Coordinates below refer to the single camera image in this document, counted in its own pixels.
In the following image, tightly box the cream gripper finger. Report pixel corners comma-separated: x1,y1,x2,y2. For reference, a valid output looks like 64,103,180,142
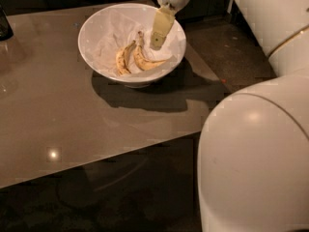
150,7,176,50

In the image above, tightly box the spotted yellow banana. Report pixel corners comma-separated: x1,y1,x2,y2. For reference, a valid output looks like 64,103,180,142
116,41,136,75
133,31,165,71

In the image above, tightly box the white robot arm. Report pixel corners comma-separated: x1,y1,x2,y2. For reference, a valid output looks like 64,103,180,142
197,0,309,232

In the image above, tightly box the white ceramic bowl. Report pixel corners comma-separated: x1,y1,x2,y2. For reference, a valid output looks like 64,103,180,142
77,3,187,89

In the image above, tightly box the white paper towel liner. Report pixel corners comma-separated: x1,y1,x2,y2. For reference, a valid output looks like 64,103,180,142
93,9,183,79

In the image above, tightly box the dark object at table edge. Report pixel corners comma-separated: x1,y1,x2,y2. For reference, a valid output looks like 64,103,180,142
0,5,14,41

